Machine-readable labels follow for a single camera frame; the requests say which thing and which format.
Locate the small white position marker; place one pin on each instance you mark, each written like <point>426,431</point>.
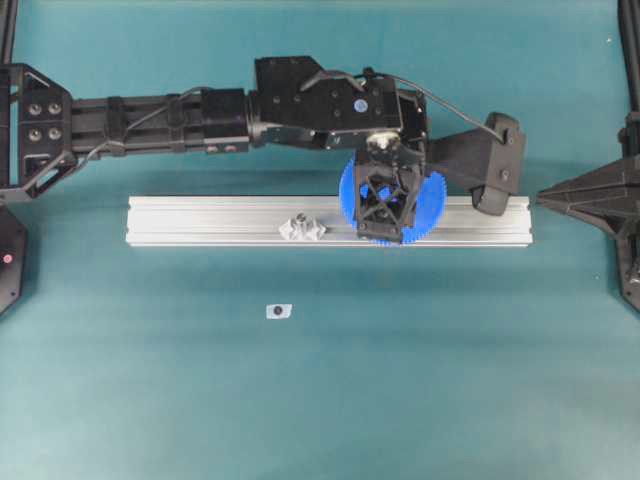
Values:
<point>278,311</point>

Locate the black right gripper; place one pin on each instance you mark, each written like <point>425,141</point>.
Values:
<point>620,174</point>

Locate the black frame post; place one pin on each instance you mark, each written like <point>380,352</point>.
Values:
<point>628,22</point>
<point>8,19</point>

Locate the black frame post right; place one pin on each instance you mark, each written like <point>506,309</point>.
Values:
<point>628,22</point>

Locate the clear bracket with short shaft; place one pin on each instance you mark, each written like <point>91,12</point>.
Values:
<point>302,228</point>

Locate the black frame post left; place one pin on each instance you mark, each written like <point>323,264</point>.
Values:
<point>8,19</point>

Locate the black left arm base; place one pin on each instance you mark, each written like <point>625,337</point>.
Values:
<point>13,252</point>

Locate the long aluminium extrusion rail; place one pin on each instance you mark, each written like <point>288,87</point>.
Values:
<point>253,221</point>

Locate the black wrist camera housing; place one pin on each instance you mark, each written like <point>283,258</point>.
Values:
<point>488,168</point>

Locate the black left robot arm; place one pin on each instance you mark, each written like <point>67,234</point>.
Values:
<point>48,135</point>

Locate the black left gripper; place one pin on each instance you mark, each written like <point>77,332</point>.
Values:
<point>369,114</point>

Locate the large blue plastic gear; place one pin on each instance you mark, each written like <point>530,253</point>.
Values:
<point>429,207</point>

